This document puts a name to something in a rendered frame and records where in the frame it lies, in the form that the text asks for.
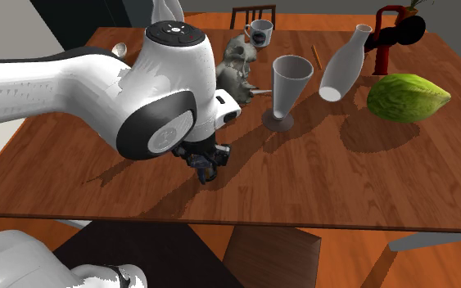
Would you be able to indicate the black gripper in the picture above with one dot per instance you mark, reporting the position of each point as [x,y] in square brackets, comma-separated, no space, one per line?
[210,153]

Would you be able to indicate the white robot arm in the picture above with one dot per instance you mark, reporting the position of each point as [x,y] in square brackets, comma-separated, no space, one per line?
[94,91]

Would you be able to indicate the grey animal figure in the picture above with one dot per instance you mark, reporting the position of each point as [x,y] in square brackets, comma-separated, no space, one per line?
[234,67]

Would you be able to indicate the white cone-shaped glass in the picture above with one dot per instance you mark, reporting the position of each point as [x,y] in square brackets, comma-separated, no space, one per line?
[288,79]

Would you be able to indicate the black robot stand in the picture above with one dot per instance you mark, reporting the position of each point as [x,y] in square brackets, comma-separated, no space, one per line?
[154,255]

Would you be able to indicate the dark brown wooden chair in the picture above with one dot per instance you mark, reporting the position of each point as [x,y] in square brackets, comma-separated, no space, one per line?
[274,259]

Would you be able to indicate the brown wooden table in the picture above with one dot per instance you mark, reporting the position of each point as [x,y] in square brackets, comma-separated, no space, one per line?
[334,179]

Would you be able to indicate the white mug with dark print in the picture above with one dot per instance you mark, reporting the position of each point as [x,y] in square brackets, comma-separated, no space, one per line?
[260,34]

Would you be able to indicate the orange pencil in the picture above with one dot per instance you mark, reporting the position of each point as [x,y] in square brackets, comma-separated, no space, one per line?
[316,57]

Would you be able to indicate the slatted wooden chair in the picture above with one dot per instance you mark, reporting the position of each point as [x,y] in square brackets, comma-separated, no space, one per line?
[250,14]

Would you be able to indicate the white bottle vase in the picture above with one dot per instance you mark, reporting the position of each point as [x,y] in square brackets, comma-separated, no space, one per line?
[344,63]

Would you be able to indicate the green pointed fruit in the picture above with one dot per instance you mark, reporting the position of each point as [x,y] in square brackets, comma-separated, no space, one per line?
[405,97]

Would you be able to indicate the red and black stand tool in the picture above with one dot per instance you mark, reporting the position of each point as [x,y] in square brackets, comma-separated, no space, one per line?
[383,38]

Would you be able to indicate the plant in orange pot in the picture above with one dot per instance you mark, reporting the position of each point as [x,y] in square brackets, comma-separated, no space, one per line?
[413,8]

